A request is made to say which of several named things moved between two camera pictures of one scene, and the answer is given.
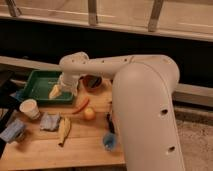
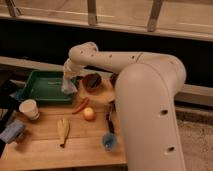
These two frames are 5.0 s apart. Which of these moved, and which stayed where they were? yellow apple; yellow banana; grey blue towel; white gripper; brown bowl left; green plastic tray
Moved: white gripper; grey blue towel
Stayed: yellow apple; yellow banana; green plastic tray; brown bowl left
